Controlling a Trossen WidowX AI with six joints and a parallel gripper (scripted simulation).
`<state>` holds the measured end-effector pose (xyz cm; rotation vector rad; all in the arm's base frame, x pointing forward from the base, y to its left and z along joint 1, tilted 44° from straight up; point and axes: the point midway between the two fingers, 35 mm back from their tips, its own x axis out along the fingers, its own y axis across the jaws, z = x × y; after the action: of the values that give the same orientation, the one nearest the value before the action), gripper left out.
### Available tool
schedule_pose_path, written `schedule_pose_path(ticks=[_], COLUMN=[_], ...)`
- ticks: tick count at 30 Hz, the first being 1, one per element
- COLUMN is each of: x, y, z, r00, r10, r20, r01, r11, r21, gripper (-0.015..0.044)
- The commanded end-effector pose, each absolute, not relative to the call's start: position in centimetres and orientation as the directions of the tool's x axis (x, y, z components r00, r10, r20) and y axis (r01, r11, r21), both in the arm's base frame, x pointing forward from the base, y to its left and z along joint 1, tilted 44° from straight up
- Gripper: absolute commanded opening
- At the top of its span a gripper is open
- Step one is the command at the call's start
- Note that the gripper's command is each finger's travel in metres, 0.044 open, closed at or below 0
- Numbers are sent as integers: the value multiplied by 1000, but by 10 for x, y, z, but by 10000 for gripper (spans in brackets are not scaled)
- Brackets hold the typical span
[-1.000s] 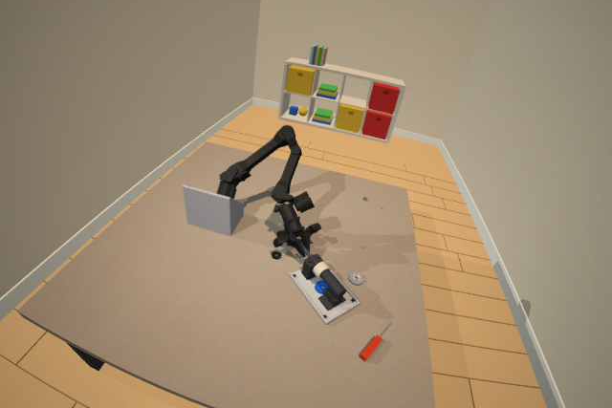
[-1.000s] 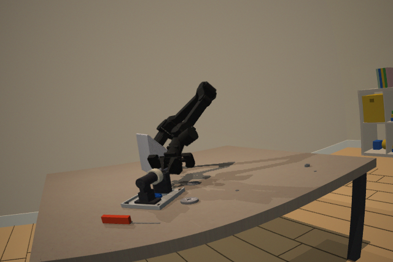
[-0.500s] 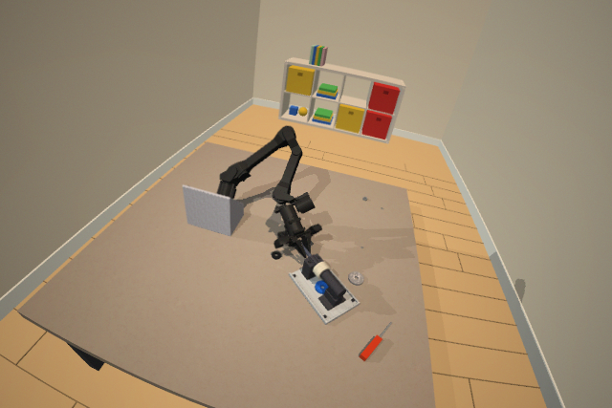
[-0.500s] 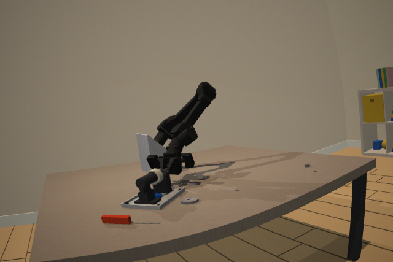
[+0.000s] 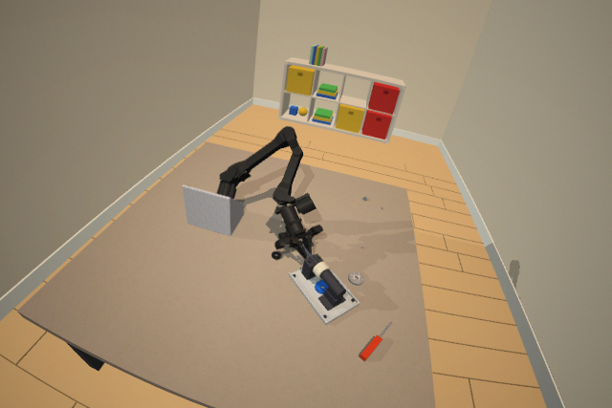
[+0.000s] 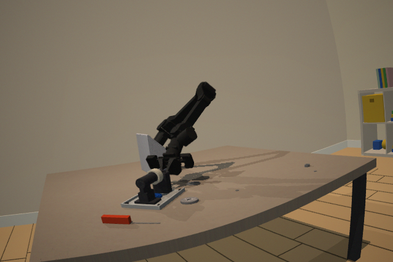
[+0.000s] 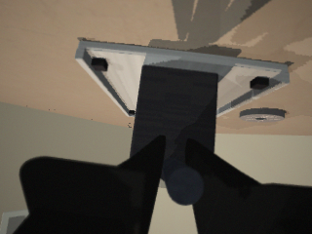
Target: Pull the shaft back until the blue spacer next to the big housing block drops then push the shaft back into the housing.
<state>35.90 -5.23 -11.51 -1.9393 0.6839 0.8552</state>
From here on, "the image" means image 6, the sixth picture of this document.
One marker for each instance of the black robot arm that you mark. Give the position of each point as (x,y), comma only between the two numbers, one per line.
(178,128)

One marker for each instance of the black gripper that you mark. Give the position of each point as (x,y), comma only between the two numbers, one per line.
(172,158)

